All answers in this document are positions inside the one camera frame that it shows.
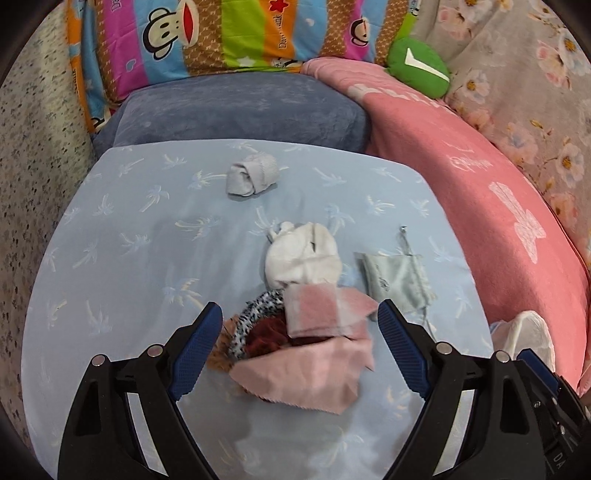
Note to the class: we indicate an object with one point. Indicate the grey floral quilt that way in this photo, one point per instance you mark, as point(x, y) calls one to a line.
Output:
point(520, 77)

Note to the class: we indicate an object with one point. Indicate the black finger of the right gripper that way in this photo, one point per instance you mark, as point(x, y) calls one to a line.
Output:
point(563, 421)

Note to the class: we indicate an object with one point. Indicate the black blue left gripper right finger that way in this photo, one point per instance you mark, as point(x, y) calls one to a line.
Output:
point(502, 438)

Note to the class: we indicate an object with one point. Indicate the pink white checked cloth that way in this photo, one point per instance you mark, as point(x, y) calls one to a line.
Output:
point(326, 310)

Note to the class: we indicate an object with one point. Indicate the leopard print scrunchie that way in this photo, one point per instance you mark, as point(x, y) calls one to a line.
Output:
point(266, 305)

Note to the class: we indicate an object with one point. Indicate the pink cloth piece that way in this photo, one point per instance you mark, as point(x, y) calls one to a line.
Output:
point(323, 376)

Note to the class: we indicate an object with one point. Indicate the dark red scrunchie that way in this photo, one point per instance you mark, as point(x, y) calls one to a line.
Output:
point(270, 334)

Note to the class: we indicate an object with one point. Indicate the pink towel blanket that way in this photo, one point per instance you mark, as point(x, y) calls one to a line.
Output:
point(519, 254)

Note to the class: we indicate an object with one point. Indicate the colourful striped monkey pillow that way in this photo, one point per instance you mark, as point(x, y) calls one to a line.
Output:
point(119, 46)

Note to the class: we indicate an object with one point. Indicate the grey drawstring pouch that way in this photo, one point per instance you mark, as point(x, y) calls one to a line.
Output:
point(401, 278)

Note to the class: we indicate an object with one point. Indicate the orange patterned scrunchie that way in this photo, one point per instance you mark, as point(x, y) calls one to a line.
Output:
point(220, 360)

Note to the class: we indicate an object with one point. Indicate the dark blue velvet cushion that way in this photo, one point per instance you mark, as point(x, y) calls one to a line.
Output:
point(285, 107)

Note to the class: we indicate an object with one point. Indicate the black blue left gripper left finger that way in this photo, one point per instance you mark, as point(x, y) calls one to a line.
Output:
point(100, 440)

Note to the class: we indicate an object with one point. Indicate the white sock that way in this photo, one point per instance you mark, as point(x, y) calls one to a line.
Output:
point(306, 254)

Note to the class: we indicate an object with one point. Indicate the rolled grey cloth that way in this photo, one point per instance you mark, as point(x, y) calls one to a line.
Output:
point(252, 175)

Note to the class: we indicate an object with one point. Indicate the green plush cushion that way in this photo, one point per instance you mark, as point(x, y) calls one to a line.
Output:
point(418, 66)

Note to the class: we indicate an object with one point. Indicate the speckled beige bedsheet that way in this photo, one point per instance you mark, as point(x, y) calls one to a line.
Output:
point(45, 154)

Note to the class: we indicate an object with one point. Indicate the white lined trash bin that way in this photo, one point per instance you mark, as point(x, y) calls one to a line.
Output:
point(528, 330)

